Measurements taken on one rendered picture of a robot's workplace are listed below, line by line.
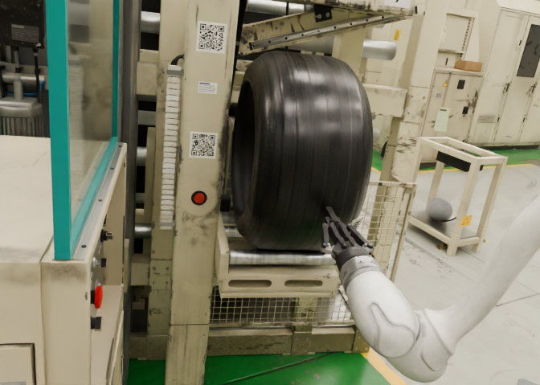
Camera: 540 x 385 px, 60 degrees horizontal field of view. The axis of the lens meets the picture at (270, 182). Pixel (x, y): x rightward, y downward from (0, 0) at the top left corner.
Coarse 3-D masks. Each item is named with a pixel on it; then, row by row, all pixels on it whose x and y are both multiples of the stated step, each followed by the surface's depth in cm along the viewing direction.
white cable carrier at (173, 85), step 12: (168, 84) 125; (168, 96) 126; (168, 108) 127; (168, 120) 128; (168, 132) 130; (168, 144) 131; (168, 156) 132; (168, 168) 134; (168, 180) 134; (168, 192) 136; (168, 204) 137; (168, 216) 138; (168, 228) 140
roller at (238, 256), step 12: (240, 252) 138; (252, 252) 139; (264, 252) 140; (276, 252) 141; (288, 252) 142; (300, 252) 143; (312, 252) 144; (288, 264) 143; (300, 264) 143; (312, 264) 144; (324, 264) 145; (336, 264) 146
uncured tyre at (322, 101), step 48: (240, 96) 154; (288, 96) 118; (336, 96) 121; (240, 144) 169; (288, 144) 116; (336, 144) 118; (240, 192) 165; (288, 192) 118; (336, 192) 121; (288, 240) 130
